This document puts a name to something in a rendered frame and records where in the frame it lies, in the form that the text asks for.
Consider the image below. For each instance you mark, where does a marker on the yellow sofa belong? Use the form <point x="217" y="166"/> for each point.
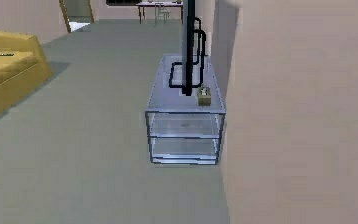
<point x="10" y="78"/>

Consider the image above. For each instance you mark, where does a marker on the black stand with looped tubes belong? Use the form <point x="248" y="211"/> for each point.
<point x="189" y="50"/>

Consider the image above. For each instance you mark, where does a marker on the black remote control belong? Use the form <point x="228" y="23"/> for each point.
<point x="5" y="54"/>

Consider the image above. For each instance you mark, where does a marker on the grey metal chair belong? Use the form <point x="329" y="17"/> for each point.
<point x="161" y="12"/>

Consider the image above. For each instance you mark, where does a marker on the small olive brick box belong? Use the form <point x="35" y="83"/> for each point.
<point x="204" y="99"/>

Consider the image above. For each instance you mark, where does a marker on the grey glass shelf table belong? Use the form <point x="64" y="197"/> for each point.
<point x="173" y="100"/>

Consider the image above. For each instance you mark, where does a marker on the dark-legged dining table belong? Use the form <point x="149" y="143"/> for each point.
<point x="147" y="4"/>

